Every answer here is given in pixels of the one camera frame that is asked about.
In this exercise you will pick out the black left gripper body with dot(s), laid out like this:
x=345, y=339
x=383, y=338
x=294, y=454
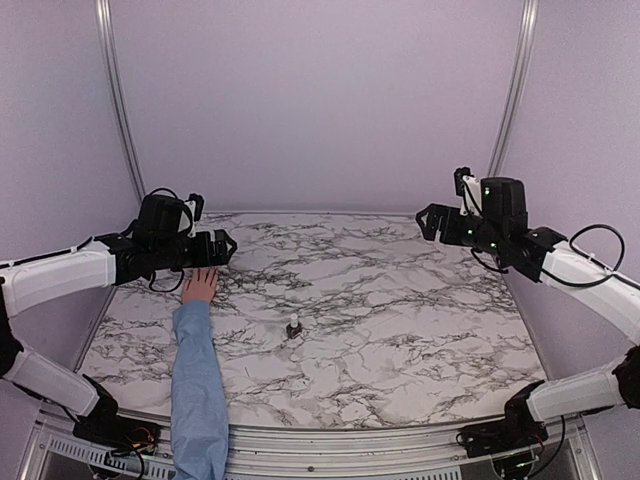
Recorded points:
x=199, y=257

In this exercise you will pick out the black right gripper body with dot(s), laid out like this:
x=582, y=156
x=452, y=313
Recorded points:
x=454, y=235

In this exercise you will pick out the red nail polish bottle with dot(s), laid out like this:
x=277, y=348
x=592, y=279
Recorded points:
x=294, y=327

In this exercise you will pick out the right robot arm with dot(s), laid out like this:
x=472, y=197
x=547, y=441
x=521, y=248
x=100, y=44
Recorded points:
x=492, y=220

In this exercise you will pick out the blue sleeved forearm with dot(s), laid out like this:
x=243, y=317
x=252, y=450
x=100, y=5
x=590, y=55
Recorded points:
x=199, y=418

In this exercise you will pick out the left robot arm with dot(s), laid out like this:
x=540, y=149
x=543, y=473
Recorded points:
x=164, y=236

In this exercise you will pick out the mannequin hand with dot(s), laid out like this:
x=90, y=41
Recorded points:
x=201, y=286

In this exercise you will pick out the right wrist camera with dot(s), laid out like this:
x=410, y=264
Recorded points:
x=468, y=188

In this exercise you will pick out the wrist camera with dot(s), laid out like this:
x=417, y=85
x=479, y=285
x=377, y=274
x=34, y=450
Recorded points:
x=468, y=188
x=191, y=214

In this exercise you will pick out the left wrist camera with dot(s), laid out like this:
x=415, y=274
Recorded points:
x=191, y=214

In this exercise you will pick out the right aluminium frame post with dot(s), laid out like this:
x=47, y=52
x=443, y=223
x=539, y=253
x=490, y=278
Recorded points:
x=517, y=84

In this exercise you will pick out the aluminium frame post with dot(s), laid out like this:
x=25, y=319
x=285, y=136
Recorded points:
x=517, y=84
x=115, y=86

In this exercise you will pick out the front aluminium rail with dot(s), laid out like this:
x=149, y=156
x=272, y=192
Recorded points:
x=416, y=452

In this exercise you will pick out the left aluminium frame post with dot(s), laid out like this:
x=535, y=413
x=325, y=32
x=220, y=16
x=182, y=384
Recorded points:
x=115, y=86

